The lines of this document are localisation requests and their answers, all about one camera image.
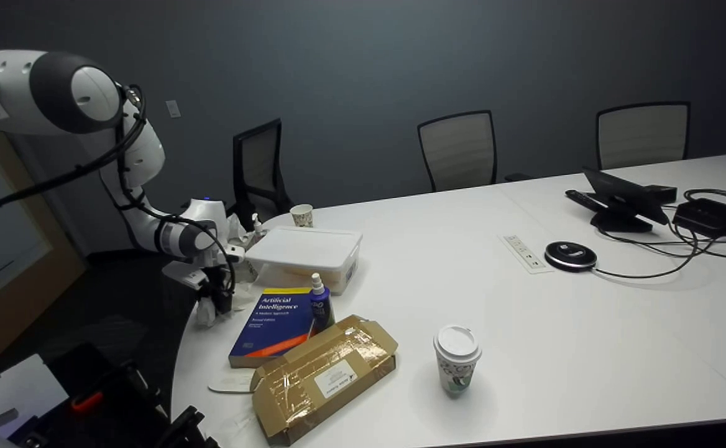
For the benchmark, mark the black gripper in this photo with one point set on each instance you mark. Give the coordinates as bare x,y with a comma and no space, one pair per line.
217,279

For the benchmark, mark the white napkin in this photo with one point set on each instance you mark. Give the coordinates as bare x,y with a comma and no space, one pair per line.
204,314

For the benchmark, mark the white container with lid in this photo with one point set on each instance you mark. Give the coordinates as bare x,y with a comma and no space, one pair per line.
304,252

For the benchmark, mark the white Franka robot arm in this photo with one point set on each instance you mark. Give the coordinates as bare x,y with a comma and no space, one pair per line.
74,96

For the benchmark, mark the paper coffee cup white lid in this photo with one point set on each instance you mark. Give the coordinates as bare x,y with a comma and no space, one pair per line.
457,361

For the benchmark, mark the blue and yellow book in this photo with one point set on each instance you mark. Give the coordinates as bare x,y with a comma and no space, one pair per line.
273,326

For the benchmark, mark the flat white disc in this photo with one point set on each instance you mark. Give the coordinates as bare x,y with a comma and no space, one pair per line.
229,385

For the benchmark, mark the small purple bottle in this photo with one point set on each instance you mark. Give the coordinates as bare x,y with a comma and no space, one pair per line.
323,306

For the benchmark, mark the small open paper cup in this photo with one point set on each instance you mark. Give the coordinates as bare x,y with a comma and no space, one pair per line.
303,214

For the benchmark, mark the brown cardboard box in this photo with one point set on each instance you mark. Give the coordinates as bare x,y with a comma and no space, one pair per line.
328,377

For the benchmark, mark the black mesh office chair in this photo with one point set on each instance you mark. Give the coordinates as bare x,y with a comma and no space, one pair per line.
259,169

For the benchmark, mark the wooden door with window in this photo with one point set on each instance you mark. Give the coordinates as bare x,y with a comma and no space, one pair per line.
17,281

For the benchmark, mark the white paper sheet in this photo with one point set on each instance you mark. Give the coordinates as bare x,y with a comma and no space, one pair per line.
17,396

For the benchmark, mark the white table power outlet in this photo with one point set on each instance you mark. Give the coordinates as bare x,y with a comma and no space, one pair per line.
525,252

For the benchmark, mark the round black speaker puck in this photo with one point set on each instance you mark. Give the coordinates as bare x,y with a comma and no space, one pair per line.
571,255

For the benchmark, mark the black adapter box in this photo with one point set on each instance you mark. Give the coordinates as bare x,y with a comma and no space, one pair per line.
710,218

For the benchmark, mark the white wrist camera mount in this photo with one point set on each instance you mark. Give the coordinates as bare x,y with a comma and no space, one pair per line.
183,274

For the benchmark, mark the white wall switch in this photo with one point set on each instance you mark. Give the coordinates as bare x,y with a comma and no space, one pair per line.
172,108

